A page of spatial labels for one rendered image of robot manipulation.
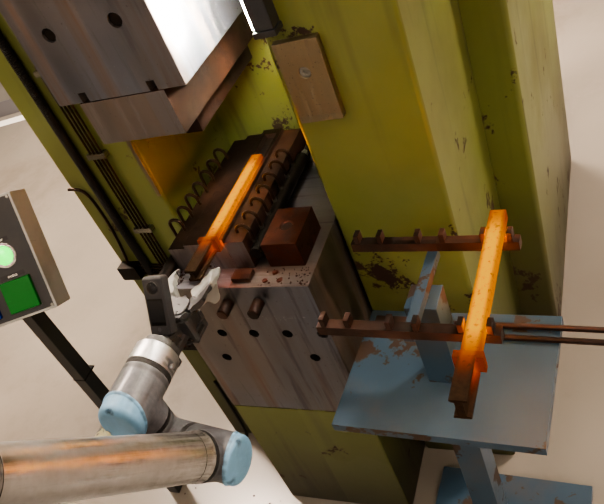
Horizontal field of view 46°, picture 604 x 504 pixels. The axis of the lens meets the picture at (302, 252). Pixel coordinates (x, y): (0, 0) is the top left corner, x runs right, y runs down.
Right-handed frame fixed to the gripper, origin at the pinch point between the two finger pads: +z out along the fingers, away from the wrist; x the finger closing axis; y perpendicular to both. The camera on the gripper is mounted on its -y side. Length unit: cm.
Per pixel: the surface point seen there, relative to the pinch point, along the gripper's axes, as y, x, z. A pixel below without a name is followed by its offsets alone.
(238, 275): 7.7, 4.5, 5.6
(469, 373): -2, 60, -26
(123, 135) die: -28.0, -7.1, 9.1
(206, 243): -0.8, -0.1, 6.9
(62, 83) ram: -40.9, -13.9, 9.1
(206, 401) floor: 100, -62, 35
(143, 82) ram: -38.1, 3.6, 9.1
